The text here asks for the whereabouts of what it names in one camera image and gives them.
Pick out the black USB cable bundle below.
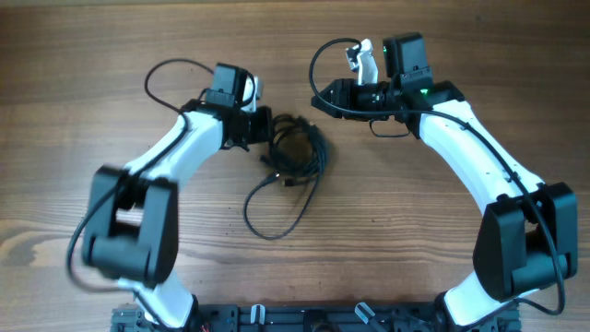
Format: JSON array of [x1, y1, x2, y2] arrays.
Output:
[[242, 113, 331, 242]]

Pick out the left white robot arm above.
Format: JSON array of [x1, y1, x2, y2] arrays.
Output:
[[73, 64, 272, 331]]

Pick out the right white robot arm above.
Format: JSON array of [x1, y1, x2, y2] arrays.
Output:
[[311, 32, 578, 331]]

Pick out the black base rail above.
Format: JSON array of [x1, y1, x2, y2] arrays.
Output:
[[110, 302, 522, 332]]

